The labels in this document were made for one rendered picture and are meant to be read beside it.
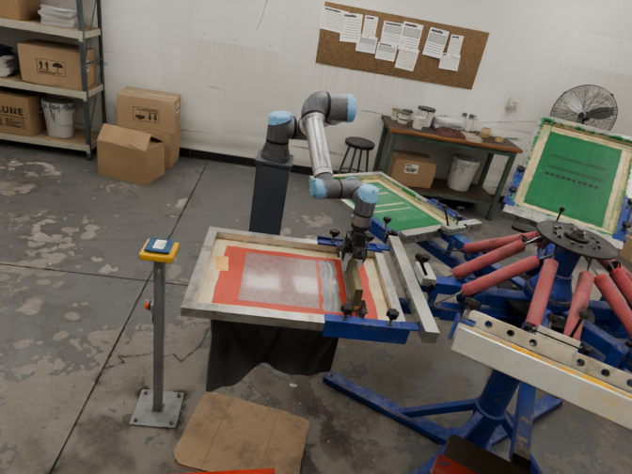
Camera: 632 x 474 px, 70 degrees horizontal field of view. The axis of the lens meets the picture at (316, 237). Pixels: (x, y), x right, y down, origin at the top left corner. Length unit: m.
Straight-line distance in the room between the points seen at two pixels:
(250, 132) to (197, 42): 1.10
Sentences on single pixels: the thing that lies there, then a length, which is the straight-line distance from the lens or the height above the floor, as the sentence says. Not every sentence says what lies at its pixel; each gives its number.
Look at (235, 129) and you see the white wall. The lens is 5.54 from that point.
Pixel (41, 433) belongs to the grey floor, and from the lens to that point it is 2.58.
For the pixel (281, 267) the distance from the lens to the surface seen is 1.88.
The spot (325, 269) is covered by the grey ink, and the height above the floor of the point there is 0.96.
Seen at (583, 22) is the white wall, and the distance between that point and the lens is 6.17.
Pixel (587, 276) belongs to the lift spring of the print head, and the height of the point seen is 1.25.
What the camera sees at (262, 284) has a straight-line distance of 1.76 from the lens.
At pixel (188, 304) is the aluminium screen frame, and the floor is 0.99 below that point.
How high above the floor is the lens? 1.96
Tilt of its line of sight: 28 degrees down
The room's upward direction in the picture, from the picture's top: 11 degrees clockwise
